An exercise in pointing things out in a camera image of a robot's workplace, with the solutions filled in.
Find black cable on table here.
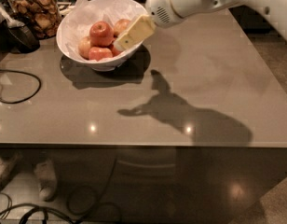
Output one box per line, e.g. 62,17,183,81
0,68,42,105

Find white ceramic bowl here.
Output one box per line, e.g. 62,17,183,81
56,0,147,72

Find black appliance with scoop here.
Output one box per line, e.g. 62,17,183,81
0,4,40,54

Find front red apple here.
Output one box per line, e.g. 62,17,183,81
89,47,113,61

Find right lower red apple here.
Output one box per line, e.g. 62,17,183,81
108,39,122,57

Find white shoe right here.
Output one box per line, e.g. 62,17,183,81
34,159,58,202

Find white shoe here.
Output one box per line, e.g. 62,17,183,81
34,159,58,202
0,153,21,189

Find left pale apple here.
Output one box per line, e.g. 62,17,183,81
78,36,91,59

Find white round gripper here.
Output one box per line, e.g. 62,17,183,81
114,0,183,51

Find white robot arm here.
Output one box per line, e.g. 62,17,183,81
115,0,287,51

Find red apple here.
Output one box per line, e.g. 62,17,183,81
89,21,114,47
108,39,122,57
89,47,113,61

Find white shoe left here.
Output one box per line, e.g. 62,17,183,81
0,153,21,189

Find black cables on floor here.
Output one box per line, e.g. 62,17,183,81
0,156,123,224

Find glass jar of dried chips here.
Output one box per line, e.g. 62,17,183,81
8,0,62,39

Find back right yellow-red apple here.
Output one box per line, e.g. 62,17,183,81
114,19,130,37

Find top red apple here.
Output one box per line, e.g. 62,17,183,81
89,21,114,47

